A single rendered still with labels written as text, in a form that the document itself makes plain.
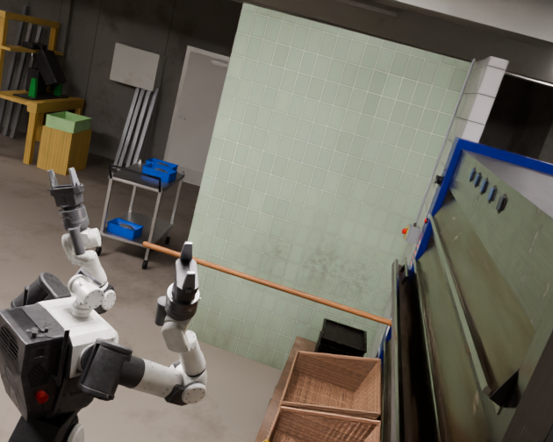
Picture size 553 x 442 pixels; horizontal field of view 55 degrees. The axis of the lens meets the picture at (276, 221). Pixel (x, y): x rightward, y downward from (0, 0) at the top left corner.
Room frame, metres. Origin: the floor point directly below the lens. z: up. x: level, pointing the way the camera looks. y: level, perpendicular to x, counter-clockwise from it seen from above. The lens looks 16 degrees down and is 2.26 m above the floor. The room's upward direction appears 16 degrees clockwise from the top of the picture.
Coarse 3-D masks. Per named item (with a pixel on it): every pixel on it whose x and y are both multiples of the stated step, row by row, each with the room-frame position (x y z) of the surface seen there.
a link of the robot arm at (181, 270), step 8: (176, 264) 1.33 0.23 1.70; (184, 264) 1.34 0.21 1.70; (192, 264) 1.34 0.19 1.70; (176, 272) 1.30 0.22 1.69; (184, 272) 1.32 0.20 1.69; (176, 280) 1.28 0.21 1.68; (176, 288) 1.26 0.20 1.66; (168, 296) 1.31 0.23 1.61; (176, 296) 1.28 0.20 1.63; (184, 296) 1.29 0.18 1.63; (192, 296) 1.29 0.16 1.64; (168, 304) 1.32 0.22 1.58; (176, 304) 1.30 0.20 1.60; (184, 304) 1.30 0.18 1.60; (192, 304) 1.31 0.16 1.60; (176, 312) 1.31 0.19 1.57; (184, 312) 1.31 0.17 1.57
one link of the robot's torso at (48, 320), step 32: (0, 320) 1.35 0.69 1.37; (32, 320) 1.36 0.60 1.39; (64, 320) 1.40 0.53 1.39; (96, 320) 1.45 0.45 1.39; (0, 352) 1.34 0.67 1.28; (32, 352) 1.26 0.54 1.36; (64, 352) 1.29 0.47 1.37; (32, 384) 1.27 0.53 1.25; (64, 384) 1.32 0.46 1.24; (32, 416) 1.30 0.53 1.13
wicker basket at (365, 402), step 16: (304, 352) 2.83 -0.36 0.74; (304, 368) 2.83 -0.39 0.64; (352, 368) 2.79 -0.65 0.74; (368, 368) 2.78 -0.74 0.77; (288, 384) 2.47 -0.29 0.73; (304, 384) 2.74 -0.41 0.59; (320, 384) 2.78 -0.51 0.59; (336, 384) 2.80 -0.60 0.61; (352, 384) 2.79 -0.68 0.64; (368, 384) 2.67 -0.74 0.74; (288, 400) 2.54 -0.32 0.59; (304, 400) 2.58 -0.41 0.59; (320, 400) 2.62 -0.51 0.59; (336, 400) 2.67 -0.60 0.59; (352, 400) 2.71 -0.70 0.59; (368, 400) 2.50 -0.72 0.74; (352, 416) 2.25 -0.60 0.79; (368, 416) 2.25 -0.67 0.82
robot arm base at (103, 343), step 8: (96, 344) 1.35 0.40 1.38; (104, 344) 1.30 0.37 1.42; (112, 344) 1.30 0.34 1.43; (96, 352) 1.34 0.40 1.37; (120, 352) 1.30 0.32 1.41; (128, 352) 1.32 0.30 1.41; (88, 360) 1.32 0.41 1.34; (88, 368) 1.31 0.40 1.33; (80, 376) 1.31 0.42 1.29; (80, 384) 1.27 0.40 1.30; (88, 392) 1.23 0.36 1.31; (96, 392) 1.23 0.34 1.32; (104, 400) 1.24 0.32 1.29
